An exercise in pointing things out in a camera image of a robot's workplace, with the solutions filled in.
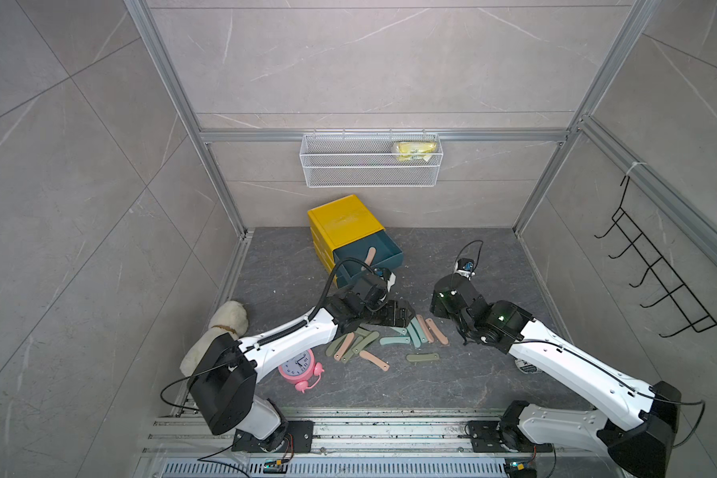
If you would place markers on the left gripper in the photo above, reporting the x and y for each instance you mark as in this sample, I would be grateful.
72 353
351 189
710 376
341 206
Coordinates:
403 319

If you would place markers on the black wire hook rack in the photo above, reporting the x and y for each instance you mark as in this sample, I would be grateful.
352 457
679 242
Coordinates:
693 315

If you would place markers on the teal top drawer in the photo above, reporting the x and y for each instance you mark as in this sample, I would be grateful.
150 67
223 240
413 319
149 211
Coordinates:
388 255

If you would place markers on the yellow drawer cabinet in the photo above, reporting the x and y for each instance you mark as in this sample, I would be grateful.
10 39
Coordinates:
339 223

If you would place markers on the mint knife vertical right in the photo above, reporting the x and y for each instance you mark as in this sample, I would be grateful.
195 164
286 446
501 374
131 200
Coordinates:
419 330

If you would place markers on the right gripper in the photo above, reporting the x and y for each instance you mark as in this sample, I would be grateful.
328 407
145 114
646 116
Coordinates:
436 306

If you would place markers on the olive knife long diagonal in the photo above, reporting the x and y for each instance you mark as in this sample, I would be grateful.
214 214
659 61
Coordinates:
364 342

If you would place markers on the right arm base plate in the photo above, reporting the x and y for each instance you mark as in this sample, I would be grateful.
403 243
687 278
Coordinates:
487 436

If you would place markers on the pink knife cluster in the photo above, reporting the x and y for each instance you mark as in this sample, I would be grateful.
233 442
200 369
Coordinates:
344 346
425 331
437 332

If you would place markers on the yellow sponge in basket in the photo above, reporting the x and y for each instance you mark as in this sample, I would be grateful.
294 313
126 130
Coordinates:
415 150

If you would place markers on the pink alarm clock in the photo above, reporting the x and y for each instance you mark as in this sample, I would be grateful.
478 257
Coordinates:
304 372

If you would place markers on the mint knife horizontal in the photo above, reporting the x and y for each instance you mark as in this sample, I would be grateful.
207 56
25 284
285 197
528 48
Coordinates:
388 341

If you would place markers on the white wire wall basket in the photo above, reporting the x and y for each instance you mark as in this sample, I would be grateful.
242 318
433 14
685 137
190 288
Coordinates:
331 160

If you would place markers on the olive knife under diagonal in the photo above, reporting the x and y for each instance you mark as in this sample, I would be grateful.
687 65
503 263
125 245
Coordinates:
350 352

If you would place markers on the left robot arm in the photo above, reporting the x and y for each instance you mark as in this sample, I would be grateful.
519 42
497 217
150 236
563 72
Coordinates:
222 369

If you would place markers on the white plush dog toy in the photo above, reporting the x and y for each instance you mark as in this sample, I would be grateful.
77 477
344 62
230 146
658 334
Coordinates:
230 318

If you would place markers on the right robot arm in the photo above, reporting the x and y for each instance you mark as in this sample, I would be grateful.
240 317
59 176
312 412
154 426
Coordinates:
635 423

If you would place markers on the olive knife lower right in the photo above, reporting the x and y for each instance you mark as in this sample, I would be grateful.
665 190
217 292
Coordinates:
419 358

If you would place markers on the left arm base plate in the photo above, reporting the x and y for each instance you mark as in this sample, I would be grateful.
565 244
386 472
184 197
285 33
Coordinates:
292 437

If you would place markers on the olive knife far left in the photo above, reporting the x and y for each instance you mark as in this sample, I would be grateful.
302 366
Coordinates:
333 347

